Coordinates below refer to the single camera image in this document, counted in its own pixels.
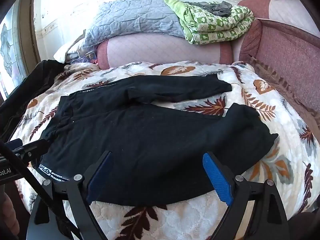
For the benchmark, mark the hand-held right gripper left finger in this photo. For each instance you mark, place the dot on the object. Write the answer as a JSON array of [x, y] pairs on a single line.
[[98, 177]]

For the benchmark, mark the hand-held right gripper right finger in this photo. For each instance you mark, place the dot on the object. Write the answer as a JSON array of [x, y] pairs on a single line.
[[217, 177]]

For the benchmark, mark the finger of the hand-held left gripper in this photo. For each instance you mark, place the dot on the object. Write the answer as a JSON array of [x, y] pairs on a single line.
[[32, 148]]

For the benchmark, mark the black pants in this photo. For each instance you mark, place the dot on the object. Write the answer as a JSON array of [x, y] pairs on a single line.
[[150, 135]]

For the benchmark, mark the person's left forearm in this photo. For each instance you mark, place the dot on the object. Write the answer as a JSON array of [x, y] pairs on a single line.
[[8, 217]]

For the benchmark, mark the black jacket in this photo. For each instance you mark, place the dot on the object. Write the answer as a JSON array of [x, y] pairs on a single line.
[[32, 85]]

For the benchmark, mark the leaf print blanket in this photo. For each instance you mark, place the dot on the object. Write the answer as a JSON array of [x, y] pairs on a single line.
[[275, 120]]

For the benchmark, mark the white pillow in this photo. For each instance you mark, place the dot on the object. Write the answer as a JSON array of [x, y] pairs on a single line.
[[62, 53]]

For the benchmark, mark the purple cloth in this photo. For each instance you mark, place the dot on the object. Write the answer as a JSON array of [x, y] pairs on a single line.
[[85, 58]]

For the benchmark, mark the stained glass window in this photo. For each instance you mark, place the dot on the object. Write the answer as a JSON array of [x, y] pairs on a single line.
[[10, 45]]

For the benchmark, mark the pink quilted sofa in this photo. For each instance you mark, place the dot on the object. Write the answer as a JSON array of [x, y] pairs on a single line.
[[287, 50]]

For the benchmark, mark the green printed quilt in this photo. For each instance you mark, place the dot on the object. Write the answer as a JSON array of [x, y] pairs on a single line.
[[220, 30]]

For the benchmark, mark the grey quilted blanket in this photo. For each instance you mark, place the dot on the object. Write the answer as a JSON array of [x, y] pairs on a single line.
[[130, 17]]

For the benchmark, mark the dark grey cloth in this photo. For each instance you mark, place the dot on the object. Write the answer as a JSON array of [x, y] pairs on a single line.
[[215, 8]]

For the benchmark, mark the wooden window frame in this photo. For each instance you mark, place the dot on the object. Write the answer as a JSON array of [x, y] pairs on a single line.
[[28, 30]]

